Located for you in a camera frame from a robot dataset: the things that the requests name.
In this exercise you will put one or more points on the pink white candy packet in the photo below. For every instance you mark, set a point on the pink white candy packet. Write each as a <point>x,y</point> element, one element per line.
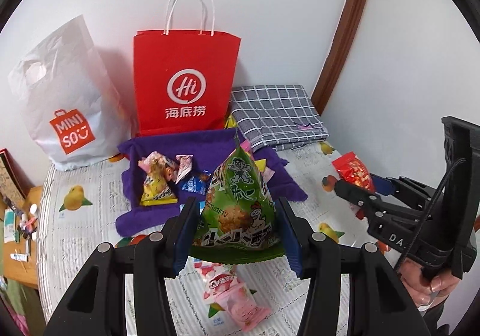
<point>224,291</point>

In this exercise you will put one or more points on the red snack packet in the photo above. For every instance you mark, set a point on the red snack packet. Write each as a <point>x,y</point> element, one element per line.
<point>351,169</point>

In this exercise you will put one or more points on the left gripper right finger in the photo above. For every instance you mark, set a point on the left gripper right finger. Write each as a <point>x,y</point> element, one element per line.
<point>379,304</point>

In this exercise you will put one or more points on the pink yellow snack bag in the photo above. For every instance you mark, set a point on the pink yellow snack bag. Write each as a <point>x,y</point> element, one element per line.
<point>261,164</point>

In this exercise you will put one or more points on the wooden side table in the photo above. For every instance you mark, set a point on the wooden side table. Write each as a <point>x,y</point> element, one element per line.
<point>24,272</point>

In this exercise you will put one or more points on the pink cartoon snack packet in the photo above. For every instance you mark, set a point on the pink cartoon snack packet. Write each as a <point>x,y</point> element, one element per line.
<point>172,170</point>

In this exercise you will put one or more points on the person's right hand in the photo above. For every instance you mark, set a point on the person's right hand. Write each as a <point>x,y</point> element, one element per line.
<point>425,292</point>

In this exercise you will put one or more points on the fruit print table cover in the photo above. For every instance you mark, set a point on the fruit print table cover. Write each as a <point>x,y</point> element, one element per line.
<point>79,210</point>

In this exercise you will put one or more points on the green triangular snack bag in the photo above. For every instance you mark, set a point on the green triangular snack bag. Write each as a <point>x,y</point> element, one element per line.
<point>238,222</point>

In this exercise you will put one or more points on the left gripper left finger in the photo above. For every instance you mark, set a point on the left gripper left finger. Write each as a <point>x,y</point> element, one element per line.
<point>94,303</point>

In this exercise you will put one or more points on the brown wooden door frame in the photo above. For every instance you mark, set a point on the brown wooden door frame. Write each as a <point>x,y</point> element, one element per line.
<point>339,50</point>

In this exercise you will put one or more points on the white Miniso plastic bag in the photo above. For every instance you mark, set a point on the white Miniso plastic bag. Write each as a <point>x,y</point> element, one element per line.
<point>67,100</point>

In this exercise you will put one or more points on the small blue snack packet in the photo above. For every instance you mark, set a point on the small blue snack packet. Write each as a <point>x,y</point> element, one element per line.
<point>196,182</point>

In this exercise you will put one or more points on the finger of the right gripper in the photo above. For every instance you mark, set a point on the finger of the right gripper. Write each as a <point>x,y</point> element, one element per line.
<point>365,204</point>
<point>410,192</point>

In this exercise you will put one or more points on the purple fluffy towel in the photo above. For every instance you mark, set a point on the purple fluffy towel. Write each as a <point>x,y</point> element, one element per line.
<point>209,149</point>

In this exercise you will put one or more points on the grey checked folded cloth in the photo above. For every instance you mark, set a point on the grey checked folded cloth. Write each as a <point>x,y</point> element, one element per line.
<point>281,117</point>

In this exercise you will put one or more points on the red Haidilao paper bag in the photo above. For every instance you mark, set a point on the red Haidilao paper bag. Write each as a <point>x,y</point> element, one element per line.
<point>183,78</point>

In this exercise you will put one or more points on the framed picture brown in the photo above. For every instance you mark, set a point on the framed picture brown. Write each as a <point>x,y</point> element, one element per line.
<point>10,185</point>

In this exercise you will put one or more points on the yellow triangular snack bag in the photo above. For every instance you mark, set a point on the yellow triangular snack bag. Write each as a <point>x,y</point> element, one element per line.
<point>157,191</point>

